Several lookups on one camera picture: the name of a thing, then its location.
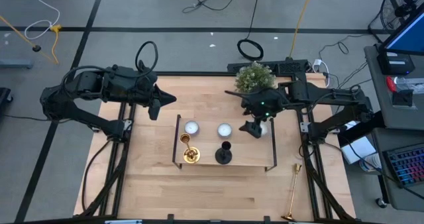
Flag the yellow plug cord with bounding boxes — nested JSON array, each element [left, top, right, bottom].
[[48, 24, 63, 65]]

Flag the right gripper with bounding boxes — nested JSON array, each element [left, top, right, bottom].
[[224, 87, 289, 139]]

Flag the white floor cable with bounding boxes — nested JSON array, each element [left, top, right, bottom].
[[23, 0, 61, 41]]

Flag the black caster base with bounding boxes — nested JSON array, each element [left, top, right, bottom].
[[0, 87, 14, 106]]

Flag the thin black floor cable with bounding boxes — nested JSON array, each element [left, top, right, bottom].
[[0, 113, 46, 122]]

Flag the silver bracket strip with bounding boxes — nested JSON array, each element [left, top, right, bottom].
[[104, 219, 143, 224]]

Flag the clear plastic bag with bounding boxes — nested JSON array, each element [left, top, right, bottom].
[[396, 76, 424, 95]]

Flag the grey desk foot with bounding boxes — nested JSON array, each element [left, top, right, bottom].
[[0, 60, 34, 69]]

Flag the black candlestick holder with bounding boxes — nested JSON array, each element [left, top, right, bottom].
[[214, 140, 233, 166]]

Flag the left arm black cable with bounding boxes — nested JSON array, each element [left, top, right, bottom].
[[81, 138, 115, 213]]

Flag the wooden riser shelf black legs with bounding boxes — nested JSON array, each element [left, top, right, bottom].
[[171, 113, 278, 172]]

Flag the blue floral candle tin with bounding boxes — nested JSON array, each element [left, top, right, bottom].
[[217, 122, 233, 140]]

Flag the computer monitor blue screen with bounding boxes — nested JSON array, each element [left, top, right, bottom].
[[378, 3, 424, 57]]

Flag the grey side cart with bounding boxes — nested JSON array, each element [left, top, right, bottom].
[[363, 44, 424, 131]]

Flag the black floor fan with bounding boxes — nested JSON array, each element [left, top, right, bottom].
[[378, 0, 424, 33]]

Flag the black perforated box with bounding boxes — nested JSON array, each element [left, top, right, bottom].
[[227, 58, 311, 75]]

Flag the coiled black floor cable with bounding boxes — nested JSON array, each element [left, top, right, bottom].
[[236, 0, 265, 62]]

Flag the black desk holder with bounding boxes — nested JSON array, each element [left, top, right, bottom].
[[392, 89, 414, 107]]

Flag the gold candlestick holder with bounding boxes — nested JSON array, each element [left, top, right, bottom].
[[280, 163, 303, 223], [179, 133, 201, 164]]

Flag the potted green artificial plant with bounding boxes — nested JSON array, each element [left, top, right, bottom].
[[234, 61, 277, 94]]

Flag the red handled tool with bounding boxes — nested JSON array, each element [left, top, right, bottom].
[[385, 76, 398, 93]]

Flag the purple patterned candle tin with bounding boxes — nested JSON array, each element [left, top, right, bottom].
[[184, 120, 200, 137]]

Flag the yellow power cord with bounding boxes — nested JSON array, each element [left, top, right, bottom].
[[289, 0, 315, 61]]

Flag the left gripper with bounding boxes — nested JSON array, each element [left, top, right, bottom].
[[131, 70, 178, 121]]

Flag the yellow hanging cable black ball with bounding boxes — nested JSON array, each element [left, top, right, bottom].
[[0, 15, 57, 63]]

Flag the small black printer box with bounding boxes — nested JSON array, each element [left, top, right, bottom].
[[376, 50, 415, 76]]

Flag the dark grey desk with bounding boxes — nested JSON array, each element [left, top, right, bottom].
[[372, 127, 424, 212]]

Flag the white flat box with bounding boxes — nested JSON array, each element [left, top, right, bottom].
[[341, 136, 378, 165]]

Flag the white power adapter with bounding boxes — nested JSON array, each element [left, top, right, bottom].
[[312, 58, 331, 88]]

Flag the RGB backlit keyboard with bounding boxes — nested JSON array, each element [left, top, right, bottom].
[[383, 143, 424, 189]]

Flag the black camera cable loop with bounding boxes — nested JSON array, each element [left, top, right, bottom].
[[134, 40, 159, 73]]

